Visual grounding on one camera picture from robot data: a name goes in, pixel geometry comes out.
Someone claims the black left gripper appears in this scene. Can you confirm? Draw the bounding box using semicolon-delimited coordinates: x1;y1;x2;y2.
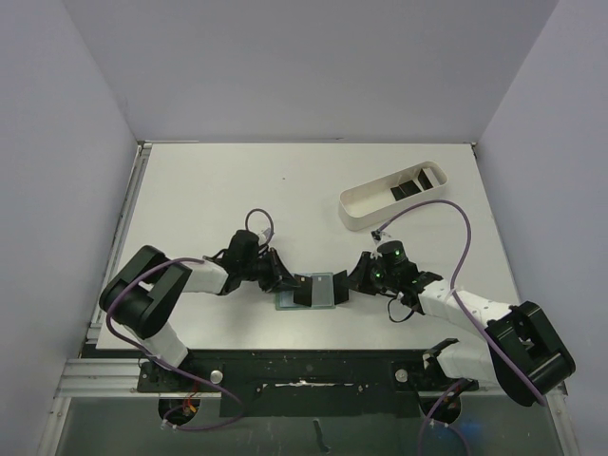
240;247;300;293

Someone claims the green card holder wallet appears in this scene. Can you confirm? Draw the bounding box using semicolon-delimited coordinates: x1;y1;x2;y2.
275;273;336;311

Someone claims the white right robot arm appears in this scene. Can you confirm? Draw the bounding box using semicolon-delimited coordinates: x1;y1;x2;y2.
344;240;576;407

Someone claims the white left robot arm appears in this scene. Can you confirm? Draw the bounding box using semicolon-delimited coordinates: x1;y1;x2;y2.
99;229;299;390

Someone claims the fallen black card in tray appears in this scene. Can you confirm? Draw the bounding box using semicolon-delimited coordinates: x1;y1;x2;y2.
390;180;422;201

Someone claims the card stack in tray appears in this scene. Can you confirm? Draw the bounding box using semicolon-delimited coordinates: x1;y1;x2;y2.
416;167;441;191

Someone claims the white oblong tray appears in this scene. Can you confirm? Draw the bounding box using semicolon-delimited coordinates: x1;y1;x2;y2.
338;161;448;231

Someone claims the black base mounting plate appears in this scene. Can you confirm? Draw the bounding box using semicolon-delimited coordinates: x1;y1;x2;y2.
137;350;453;418

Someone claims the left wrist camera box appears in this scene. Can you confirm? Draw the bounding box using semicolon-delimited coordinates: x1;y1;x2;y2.
257;228;274;245

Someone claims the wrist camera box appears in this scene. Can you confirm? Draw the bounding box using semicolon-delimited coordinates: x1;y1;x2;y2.
257;228;274;245
370;230;392;245

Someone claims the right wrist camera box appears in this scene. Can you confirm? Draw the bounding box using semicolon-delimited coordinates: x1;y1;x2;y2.
370;230;392;245

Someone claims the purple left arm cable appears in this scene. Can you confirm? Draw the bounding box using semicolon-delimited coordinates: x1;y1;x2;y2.
104;208;276;431

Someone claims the aluminium frame rail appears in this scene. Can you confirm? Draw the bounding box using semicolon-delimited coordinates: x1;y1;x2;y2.
42;142;567;455

